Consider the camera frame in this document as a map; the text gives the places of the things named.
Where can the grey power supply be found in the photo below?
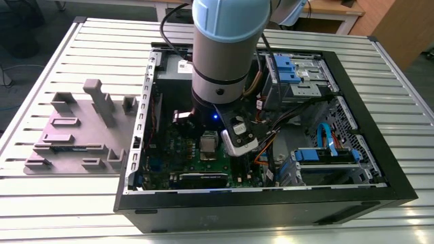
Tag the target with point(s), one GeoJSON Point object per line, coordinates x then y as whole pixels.
{"type": "Point", "coordinates": [173, 89]}

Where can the hard disk in blue carrier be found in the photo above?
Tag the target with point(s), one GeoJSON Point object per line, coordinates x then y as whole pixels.
{"type": "Point", "coordinates": [305, 155]}

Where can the silver CPU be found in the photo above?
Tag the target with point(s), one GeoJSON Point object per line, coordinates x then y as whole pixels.
{"type": "Point", "coordinates": [207, 145]}

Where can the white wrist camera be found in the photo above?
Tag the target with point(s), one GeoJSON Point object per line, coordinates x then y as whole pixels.
{"type": "Point", "coordinates": [236, 147]}

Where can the wooden cabinet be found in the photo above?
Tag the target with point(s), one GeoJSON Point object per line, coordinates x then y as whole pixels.
{"type": "Point", "coordinates": [405, 25]}

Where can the wooden desk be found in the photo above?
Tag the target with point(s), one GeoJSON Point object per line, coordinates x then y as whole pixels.
{"type": "Point", "coordinates": [339, 8]}

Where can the blue drive bay latch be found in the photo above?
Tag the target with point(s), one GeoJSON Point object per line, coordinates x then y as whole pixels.
{"type": "Point", "coordinates": [285, 68]}

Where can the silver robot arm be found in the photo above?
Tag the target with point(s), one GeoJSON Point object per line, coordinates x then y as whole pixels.
{"type": "Point", "coordinates": [229, 63]}

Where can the grey metal drive cage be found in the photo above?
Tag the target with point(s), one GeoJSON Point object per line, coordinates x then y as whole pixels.
{"type": "Point", "coordinates": [304, 90]}

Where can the black graphics card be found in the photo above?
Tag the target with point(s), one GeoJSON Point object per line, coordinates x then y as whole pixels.
{"type": "Point", "coordinates": [203, 180]}

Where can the grey metal disk bay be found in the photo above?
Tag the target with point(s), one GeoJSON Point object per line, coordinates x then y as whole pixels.
{"type": "Point", "coordinates": [333, 169]}

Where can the grey parts rack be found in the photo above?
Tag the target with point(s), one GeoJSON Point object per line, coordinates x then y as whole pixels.
{"type": "Point", "coordinates": [88, 142]}

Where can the green RAM stick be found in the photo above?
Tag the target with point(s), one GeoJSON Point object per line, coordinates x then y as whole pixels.
{"type": "Point", "coordinates": [69, 149]}

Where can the black chair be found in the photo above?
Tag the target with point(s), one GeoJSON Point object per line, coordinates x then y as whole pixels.
{"type": "Point", "coordinates": [20, 25]}

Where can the black RAM slot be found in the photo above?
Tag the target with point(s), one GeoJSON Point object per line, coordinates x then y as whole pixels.
{"type": "Point", "coordinates": [233, 167]}

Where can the blue expansion slot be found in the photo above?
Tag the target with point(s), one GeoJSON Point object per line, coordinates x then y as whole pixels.
{"type": "Point", "coordinates": [154, 165]}

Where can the black PC case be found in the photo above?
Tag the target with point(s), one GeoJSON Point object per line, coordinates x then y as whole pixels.
{"type": "Point", "coordinates": [236, 216]}

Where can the green motherboard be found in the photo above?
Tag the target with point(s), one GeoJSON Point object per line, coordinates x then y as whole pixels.
{"type": "Point", "coordinates": [176, 165]}

